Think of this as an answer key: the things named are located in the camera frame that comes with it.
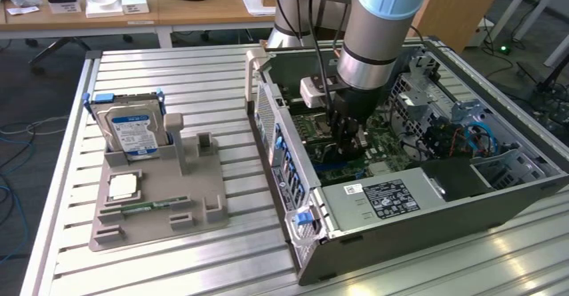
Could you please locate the blue card retention clip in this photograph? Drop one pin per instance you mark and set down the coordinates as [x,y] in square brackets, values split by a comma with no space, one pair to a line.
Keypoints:
[295,182]
[300,194]
[287,158]
[291,170]
[279,142]

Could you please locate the grey power supply unit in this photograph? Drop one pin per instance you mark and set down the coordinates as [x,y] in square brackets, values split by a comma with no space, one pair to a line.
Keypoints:
[343,209]

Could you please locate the open grey PC case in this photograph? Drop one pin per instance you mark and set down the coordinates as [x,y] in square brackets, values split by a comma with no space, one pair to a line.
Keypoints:
[423,239]

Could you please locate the black plastic shroud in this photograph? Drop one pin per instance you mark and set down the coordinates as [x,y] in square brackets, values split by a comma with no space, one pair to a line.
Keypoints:
[454,179]

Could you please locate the white tape roll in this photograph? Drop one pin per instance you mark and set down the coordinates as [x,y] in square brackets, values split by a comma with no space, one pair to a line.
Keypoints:
[102,6]

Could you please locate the flat white box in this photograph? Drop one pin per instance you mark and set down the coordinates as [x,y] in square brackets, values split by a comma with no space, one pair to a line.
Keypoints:
[107,13]

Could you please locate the small white labelled box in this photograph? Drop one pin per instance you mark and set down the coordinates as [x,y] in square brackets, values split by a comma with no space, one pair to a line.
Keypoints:
[134,6]

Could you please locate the white paper stack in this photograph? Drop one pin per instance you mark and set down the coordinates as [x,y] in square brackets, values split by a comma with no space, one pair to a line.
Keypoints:
[258,7]

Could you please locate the silver CPU chip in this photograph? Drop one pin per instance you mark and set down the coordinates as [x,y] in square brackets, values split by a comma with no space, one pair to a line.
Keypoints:
[122,187]

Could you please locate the metal disk bay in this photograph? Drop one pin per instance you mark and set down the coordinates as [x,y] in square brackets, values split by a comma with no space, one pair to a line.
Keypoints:
[497,157]

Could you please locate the green motherboard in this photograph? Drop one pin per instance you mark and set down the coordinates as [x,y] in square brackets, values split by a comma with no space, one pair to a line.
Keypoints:
[391,149]

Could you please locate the black chair base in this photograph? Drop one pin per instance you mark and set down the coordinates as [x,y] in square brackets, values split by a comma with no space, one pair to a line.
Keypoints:
[55,47]

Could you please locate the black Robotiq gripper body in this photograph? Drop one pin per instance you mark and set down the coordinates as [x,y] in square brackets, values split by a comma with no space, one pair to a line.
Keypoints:
[356,104]

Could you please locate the hard disk in blue caddy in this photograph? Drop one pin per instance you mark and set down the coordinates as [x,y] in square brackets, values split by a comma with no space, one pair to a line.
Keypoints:
[128,132]

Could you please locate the green RAM stick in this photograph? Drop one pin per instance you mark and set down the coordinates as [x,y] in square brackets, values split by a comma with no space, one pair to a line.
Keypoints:
[142,206]

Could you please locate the blue expansion slot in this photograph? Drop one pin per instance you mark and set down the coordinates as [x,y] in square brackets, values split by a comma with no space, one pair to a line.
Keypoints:
[331,167]

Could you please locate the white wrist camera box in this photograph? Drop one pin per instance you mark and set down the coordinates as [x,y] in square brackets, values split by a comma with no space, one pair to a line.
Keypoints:
[311,92]

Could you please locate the red and white card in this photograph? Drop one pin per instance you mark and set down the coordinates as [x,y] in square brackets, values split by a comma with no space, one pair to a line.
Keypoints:
[22,10]

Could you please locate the white table frame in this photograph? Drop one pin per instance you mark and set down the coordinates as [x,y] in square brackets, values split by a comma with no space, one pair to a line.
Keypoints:
[511,12]

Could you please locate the wooden cabinet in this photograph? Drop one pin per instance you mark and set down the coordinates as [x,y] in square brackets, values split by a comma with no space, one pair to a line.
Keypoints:
[458,9]

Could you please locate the black tripod stand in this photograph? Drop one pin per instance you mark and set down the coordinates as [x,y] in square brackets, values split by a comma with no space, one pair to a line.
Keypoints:
[551,86]

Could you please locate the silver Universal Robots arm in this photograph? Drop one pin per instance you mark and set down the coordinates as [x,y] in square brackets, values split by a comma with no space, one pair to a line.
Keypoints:
[378,42]

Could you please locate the wooden desk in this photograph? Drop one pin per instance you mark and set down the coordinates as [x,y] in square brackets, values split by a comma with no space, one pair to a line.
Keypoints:
[44,21]
[222,12]

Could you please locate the grey parts rack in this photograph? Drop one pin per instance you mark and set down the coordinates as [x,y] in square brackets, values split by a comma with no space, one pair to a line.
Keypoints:
[155,162]

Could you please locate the CPU socket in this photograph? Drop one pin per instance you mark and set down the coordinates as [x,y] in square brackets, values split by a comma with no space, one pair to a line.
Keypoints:
[322,126]

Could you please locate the blue case release latch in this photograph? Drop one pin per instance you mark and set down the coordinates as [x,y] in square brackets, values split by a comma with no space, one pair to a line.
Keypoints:
[303,218]

